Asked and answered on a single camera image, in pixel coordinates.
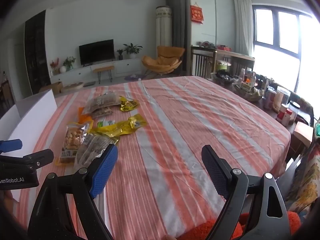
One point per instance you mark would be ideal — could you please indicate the red white bottle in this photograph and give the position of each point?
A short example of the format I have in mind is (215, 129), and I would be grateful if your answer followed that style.
(282, 113)

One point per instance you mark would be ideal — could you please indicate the clear packet of tan beans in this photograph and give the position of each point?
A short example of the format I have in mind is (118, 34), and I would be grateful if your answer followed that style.
(72, 142)

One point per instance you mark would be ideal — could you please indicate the orange lounge chair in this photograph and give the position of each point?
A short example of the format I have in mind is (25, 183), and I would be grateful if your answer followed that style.
(162, 60)

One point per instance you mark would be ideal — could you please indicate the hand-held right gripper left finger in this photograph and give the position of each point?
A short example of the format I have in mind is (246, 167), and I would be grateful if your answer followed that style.
(105, 170)

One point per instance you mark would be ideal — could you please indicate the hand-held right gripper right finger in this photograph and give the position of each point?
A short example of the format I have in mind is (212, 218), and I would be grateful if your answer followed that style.
(215, 172)

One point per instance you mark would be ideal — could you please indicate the white standing air conditioner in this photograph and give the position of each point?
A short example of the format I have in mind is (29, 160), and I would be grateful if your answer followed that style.
(163, 30)

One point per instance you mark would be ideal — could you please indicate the white television cabinet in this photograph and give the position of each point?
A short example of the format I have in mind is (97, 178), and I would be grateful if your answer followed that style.
(75, 73)

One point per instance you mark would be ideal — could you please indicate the long yellow snack packet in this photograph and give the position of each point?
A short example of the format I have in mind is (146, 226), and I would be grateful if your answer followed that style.
(125, 127)

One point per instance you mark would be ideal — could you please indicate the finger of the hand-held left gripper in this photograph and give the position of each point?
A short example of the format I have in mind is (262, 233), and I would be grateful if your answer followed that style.
(40, 158)
(10, 145)

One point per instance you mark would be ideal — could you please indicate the white curtain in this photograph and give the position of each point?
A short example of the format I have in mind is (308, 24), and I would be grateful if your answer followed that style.
(242, 25)

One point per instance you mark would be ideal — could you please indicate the black lid jar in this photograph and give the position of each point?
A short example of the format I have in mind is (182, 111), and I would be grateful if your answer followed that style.
(293, 112)

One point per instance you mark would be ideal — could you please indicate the clear packet of dark snacks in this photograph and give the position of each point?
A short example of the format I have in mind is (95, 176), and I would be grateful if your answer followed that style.
(92, 147)

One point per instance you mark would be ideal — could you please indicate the large clear brown snack packet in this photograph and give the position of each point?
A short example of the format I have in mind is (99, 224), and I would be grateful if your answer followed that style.
(100, 102)

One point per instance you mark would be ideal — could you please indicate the white cardboard box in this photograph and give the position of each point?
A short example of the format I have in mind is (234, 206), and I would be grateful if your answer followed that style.
(32, 110)

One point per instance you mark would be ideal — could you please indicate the black television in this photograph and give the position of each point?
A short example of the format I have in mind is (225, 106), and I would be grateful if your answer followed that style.
(97, 52)

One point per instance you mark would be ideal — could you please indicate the woven basket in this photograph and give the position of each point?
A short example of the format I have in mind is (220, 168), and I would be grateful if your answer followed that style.
(247, 93)

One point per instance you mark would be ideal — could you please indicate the white round vase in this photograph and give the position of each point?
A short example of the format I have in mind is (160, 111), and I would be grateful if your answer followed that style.
(62, 69)

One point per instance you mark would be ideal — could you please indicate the purple floor mat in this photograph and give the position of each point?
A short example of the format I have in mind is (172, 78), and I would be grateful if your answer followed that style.
(132, 77)

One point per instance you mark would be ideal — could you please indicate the red wall hanging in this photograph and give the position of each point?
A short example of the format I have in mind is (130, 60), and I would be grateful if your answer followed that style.
(197, 13)

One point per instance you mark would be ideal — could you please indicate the brown flat box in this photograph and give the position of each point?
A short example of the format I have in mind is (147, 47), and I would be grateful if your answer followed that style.
(302, 131)

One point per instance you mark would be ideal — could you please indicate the brown cardboard box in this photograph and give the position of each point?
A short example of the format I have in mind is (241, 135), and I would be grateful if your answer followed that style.
(53, 87)

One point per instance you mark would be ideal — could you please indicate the wooden crib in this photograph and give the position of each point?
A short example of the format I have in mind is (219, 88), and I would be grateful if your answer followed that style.
(202, 62)

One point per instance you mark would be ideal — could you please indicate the dark tall cabinet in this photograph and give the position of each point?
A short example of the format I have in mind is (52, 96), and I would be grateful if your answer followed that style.
(36, 55)

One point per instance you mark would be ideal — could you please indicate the green flower bouquet vase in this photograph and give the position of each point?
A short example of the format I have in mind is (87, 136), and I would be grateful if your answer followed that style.
(69, 62)

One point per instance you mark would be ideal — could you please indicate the small potted plant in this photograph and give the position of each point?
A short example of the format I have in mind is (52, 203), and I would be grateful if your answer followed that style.
(120, 54)

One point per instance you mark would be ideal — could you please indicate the green bowl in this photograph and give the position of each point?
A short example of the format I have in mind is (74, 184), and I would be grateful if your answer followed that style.
(222, 66)

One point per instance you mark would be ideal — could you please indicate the dark bowl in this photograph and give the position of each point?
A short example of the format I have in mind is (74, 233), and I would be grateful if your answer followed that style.
(223, 78)

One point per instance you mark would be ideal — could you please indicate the floral cloth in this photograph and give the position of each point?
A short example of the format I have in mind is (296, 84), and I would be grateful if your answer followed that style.
(305, 187)

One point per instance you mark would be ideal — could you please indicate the green snack packet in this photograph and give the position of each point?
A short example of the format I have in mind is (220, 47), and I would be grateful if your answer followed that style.
(106, 123)

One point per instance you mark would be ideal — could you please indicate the orange snack packet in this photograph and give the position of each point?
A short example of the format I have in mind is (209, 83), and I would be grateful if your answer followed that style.
(85, 118)

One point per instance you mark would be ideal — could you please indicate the red flower vase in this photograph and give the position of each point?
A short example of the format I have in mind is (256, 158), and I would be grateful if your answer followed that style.
(54, 66)

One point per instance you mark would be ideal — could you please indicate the grey curtain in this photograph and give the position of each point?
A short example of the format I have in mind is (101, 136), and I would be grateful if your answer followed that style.
(177, 30)

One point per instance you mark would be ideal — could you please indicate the wooden stool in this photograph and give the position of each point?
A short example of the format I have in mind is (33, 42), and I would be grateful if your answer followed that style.
(103, 68)

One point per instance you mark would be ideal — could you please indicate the row of small bottles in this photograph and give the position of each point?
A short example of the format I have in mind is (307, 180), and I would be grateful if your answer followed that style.
(252, 78)

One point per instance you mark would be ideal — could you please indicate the clear glass jar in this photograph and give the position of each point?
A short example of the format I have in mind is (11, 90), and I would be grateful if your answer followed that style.
(282, 98)

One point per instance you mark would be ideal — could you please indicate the large potted plant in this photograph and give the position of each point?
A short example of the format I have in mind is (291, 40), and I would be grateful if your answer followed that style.
(132, 50)

